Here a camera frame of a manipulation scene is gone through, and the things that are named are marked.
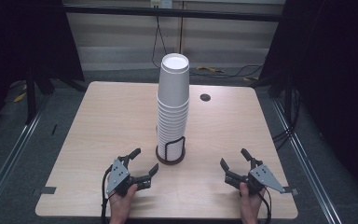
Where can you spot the black curtain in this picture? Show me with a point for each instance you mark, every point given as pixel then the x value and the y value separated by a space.
pixel 329 77
pixel 21 37

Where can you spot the black metal stand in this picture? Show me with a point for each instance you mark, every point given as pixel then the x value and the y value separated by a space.
pixel 30 99

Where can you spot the person's left hand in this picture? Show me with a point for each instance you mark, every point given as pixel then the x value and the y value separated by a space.
pixel 121 203

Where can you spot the dark round table grommet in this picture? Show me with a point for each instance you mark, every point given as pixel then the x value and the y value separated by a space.
pixel 205 97

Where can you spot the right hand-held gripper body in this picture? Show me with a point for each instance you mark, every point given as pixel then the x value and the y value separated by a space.
pixel 261 177

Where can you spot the small black floor strip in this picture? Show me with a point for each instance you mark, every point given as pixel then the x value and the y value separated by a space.
pixel 54 129

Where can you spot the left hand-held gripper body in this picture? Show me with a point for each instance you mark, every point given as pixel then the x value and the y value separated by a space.
pixel 118 177

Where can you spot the black horizontal metal bar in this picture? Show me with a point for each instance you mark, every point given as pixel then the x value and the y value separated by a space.
pixel 121 11

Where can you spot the stack of white paper cups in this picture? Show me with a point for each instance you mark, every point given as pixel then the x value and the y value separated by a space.
pixel 172 93

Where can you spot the white wall outlet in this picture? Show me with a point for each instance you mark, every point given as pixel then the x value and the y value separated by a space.
pixel 161 3

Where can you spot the metal floor rail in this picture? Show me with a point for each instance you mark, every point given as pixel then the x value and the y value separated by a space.
pixel 12 155
pixel 307 168

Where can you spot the yellow floor scrap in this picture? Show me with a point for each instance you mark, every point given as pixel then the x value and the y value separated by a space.
pixel 209 68
pixel 20 97
pixel 250 79

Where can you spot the person's right hand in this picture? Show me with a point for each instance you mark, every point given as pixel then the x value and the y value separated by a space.
pixel 250 203

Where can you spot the dark table edge bracket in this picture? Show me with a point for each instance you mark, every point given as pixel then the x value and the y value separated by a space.
pixel 48 190
pixel 290 190

